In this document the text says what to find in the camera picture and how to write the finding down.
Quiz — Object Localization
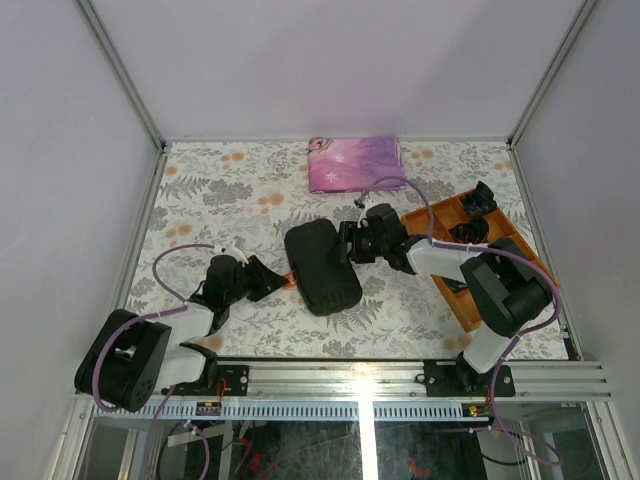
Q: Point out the black tape roll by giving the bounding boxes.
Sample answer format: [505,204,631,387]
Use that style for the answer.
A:
[449,217,489,244]
[460,181,498,219]

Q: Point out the aluminium front rail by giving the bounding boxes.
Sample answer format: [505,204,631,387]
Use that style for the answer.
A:
[108,360,612,420]

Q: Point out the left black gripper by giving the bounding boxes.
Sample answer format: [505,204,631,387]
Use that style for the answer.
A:
[227,255,292,306]

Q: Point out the folded purple cloth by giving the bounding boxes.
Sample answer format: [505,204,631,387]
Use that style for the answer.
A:
[308,136,405,193]

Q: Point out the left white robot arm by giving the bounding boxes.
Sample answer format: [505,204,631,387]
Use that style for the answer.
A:
[74,251,289,412]

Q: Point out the wooden compartment tray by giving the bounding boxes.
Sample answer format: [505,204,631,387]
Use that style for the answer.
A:
[432,190,554,332]

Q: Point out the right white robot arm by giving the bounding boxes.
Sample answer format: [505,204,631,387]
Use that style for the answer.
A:
[327,203,561,395]

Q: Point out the black tape roll far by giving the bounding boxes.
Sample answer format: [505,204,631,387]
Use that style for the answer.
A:
[460,181,498,219]

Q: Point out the black plastic tool case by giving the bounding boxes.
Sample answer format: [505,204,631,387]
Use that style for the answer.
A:
[284,218,362,316]

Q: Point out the black tape roll middle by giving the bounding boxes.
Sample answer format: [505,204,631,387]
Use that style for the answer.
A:
[449,217,489,244]

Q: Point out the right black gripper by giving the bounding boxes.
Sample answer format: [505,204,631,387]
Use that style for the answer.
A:
[328,224,388,267]

